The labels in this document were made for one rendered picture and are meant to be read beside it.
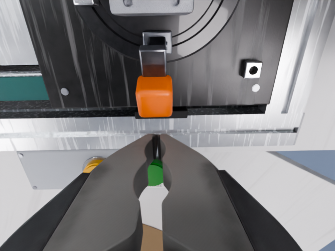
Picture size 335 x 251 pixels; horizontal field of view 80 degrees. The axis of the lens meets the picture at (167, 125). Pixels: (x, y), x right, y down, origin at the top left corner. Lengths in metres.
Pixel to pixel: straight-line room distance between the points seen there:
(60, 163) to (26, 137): 0.05
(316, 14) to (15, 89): 0.33
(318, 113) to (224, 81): 0.25
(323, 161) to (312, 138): 1.42
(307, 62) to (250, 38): 0.07
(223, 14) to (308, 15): 0.10
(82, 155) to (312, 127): 0.38
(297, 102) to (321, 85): 0.14
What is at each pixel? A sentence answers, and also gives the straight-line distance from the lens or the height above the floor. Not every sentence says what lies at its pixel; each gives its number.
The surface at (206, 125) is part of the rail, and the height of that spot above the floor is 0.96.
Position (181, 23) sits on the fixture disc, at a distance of 0.19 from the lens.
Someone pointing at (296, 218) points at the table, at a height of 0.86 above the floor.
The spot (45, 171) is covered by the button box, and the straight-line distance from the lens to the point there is 0.33.
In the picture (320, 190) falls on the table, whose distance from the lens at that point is 0.56.
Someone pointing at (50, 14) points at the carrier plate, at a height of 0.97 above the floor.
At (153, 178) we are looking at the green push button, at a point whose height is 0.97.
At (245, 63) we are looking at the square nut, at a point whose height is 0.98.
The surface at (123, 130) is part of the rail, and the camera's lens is 0.25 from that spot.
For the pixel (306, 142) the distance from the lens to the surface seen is 0.46.
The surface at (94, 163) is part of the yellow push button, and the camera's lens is 0.28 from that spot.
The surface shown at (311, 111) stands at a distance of 0.43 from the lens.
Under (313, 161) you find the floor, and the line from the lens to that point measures 1.83.
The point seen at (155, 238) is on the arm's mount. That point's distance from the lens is 0.53.
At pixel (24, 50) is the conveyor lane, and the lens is 0.31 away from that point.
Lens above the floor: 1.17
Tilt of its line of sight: 62 degrees down
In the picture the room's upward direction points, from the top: 179 degrees clockwise
